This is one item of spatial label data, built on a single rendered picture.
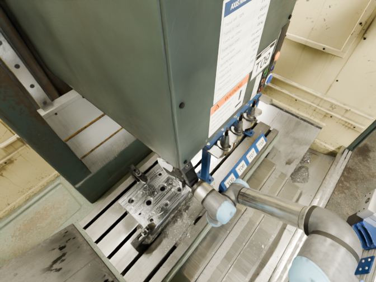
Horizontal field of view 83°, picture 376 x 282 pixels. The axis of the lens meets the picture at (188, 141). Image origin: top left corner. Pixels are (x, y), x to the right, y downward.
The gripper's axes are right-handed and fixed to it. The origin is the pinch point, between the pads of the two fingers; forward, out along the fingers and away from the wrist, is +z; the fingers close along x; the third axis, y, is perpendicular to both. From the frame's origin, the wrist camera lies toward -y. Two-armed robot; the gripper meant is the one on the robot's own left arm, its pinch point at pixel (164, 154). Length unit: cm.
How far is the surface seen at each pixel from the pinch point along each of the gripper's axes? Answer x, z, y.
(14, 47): -21, 44, -38
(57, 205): -56, 59, 69
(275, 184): 53, -38, 54
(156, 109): -11, -18, -47
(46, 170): -48, 77, 54
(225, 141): 23.0, -13.3, 0.3
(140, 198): -16.3, 4.4, 27.5
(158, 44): -11, -21, -61
